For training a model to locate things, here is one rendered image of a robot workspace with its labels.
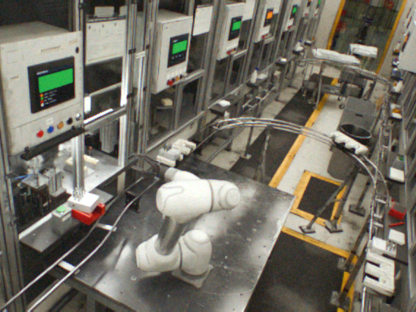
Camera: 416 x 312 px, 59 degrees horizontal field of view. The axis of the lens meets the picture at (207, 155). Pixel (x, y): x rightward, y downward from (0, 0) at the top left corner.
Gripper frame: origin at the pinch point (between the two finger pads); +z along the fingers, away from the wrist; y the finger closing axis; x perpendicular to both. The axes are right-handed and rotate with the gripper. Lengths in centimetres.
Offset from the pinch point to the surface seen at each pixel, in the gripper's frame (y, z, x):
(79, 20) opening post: 75, 22, 20
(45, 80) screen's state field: 54, 18, 45
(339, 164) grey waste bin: -92, -111, -276
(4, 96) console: 51, 21, 62
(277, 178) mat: -111, -50, -226
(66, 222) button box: -16, 8, 47
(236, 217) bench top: -44, -54, -45
